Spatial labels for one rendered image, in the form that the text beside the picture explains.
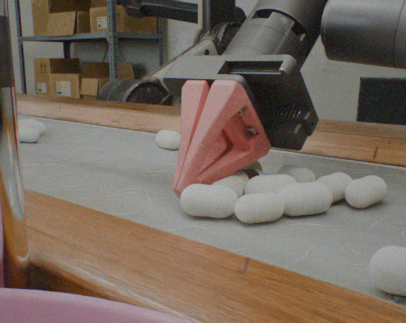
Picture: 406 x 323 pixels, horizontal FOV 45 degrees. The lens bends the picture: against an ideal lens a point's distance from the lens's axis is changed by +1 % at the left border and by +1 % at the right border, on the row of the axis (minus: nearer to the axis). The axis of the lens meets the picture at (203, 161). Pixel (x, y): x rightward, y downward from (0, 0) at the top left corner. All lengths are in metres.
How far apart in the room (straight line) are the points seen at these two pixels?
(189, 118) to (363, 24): 0.14
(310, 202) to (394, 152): 0.20
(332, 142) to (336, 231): 0.23
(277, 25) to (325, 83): 2.26
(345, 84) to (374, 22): 2.21
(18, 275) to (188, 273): 0.06
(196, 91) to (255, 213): 0.10
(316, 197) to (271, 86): 0.08
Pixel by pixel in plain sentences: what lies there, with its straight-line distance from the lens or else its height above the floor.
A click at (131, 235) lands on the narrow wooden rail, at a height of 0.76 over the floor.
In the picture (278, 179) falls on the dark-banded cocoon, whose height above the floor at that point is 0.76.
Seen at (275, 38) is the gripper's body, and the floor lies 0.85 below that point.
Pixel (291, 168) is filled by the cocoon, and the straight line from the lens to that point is 0.37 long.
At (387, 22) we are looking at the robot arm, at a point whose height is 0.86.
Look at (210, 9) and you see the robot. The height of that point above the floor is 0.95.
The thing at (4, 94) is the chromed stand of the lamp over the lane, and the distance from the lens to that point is 0.17.
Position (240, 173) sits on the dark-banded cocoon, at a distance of 0.35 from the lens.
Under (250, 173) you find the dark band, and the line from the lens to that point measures 0.35.
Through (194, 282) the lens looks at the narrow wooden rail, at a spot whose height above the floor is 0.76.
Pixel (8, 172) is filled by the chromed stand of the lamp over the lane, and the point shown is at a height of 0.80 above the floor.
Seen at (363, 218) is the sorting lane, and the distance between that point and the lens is 0.32.
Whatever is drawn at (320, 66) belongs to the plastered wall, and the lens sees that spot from 2.63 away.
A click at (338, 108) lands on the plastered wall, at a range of 2.59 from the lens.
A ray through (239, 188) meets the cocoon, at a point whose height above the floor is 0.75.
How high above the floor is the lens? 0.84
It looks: 12 degrees down
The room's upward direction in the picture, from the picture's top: straight up
